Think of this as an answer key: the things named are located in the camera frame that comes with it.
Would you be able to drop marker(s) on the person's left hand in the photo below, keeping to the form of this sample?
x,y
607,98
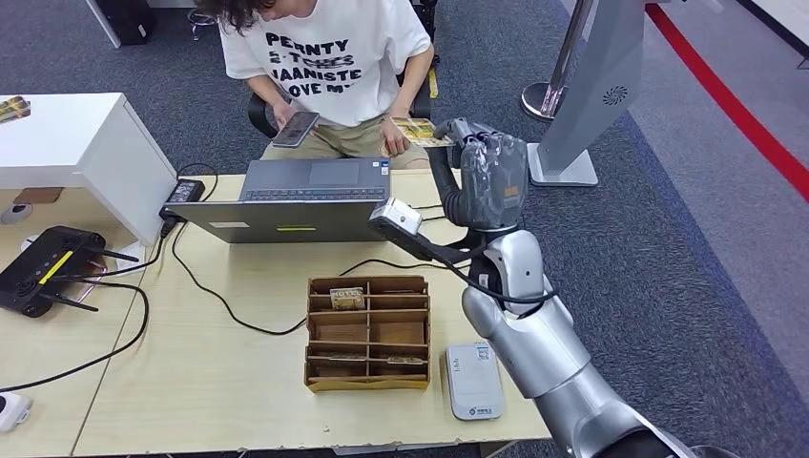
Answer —
x,y
395,142

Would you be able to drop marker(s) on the person's right hand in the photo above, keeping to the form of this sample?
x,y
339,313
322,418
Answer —
x,y
284,114

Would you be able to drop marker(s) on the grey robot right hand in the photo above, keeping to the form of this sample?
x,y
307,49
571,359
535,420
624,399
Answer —
x,y
490,180

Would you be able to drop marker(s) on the dark smartphone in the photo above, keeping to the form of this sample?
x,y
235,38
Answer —
x,y
296,129

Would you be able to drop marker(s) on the patterned room key card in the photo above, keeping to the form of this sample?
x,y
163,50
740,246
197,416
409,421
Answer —
x,y
404,362
346,358
347,298
420,131

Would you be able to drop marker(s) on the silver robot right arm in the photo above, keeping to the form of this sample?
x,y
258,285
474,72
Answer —
x,y
543,347

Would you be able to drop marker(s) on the person's left forearm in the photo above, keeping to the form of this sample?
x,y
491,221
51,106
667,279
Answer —
x,y
417,82

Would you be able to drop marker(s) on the person's right forearm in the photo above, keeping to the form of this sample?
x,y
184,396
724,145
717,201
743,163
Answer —
x,y
265,95

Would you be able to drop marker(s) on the person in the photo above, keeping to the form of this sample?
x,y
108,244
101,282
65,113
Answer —
x,y
341,38

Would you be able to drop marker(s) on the wooden card organizer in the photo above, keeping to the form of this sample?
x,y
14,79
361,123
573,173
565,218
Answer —
x,y
341,332

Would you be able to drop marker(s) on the white card reader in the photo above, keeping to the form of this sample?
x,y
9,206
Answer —
x,y
474,382

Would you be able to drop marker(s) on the patterned card stack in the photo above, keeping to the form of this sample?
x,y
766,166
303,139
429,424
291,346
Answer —
x,y
12,109

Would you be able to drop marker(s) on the yellow tag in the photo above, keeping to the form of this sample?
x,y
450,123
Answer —
x,y
433,83

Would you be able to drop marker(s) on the grey laptop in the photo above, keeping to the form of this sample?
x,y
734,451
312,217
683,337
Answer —
x,y
284,221

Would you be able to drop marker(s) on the black laptop power adapter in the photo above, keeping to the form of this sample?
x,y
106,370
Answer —
x,y
184,191

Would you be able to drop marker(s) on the chrome stool base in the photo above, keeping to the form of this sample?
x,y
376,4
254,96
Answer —
x,y
202,16

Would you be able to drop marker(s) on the grey kiosk stand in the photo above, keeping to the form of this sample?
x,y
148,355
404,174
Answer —
x,y
594,95

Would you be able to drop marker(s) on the black cabinet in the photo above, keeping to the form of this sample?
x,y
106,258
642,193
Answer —
x,y
126,22

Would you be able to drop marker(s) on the white panel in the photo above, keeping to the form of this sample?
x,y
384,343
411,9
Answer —
x,y
101,22

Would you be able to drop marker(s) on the brown coaster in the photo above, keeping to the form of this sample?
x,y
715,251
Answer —
x,y
37,196

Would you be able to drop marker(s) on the small white round disc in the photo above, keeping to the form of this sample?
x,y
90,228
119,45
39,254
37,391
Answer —
x,y
28,243

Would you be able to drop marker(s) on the black router with antennas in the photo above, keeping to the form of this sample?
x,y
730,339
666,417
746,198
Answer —
x,y
38,265

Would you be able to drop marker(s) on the white power strip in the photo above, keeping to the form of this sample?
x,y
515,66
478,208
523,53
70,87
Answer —
x,y
12,412

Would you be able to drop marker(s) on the chrome stanchion post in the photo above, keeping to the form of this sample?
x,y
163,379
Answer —
x,y
562,57

